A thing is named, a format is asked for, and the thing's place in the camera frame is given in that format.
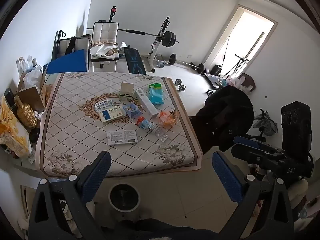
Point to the black folding frame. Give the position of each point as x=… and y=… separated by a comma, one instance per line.
x=58, y=45

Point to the beige box green label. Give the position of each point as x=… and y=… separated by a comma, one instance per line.
x=127, y=88

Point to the clear plastic blister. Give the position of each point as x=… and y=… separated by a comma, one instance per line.
x=161, y=135

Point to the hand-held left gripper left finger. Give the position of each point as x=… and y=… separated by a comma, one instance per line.
x=98, y=170

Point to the round white trash bin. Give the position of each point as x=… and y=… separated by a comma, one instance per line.
x=124, y=197

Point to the grey cloth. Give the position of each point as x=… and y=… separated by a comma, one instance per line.
x=265, y=124

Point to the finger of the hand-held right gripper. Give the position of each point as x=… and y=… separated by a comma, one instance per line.
x=255, y=141
x=252, y=155

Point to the white blue medicine box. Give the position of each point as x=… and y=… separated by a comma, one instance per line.
x=111, y=114

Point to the small dumbbell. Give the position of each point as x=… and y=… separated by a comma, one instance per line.
x=183, y=87
x=178, y=81

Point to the blue green snack bag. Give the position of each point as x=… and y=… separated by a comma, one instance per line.
x=155, y=96

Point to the barbell with small plates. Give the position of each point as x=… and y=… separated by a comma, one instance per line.
x=185, y=63

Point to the brown stool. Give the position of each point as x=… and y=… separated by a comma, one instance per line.
x=248, y=81

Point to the orange plastic wrapper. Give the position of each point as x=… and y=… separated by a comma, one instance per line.
x=166, y=118

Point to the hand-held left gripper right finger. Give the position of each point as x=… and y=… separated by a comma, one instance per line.
x=225, y=173

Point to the white padded chair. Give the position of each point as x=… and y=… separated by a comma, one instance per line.
x=105, y=31

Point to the dark bottle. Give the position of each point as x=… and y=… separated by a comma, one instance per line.
x=10, y=99

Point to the white plastic bag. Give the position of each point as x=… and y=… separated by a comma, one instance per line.
x=32, y=78

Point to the barbell with black plates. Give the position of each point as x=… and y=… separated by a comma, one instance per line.
x=168, y=38

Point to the cardboard box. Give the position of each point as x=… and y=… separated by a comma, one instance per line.
x=31, y=93

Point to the black tripod stand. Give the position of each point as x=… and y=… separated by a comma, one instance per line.
x=237, y=65

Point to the doorway frame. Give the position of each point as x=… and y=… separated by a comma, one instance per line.
x=212, y=47

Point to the beige cloth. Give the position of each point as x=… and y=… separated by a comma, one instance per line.
x=103, y=50

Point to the golden bottle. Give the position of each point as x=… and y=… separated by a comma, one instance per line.
x=25, y=112

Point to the small orange blue carton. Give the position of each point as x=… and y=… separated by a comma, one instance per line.
x=145, y=124

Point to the blue mat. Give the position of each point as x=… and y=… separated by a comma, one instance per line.
x=67, y=63

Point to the white barbell rack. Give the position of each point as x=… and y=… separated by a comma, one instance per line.
x=160, y=45

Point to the flat white package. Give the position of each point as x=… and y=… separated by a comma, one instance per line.
x=122, y=137

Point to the black weight bench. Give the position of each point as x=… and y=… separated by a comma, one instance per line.
x=135, y=60

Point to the blue tissue packet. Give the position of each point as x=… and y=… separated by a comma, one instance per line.
x=132, y=110

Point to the pill blister pack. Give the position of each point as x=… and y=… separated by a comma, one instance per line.
x=105, y=104

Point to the black jacket on chair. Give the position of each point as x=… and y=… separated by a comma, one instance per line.
x=225, y=115

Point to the yellow printed bag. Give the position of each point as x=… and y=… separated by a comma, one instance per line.
x=10, y=127

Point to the long white box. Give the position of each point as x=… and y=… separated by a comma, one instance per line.
x=146, y=103

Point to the white padded seat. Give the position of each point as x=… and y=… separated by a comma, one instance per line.
x=77, y=43

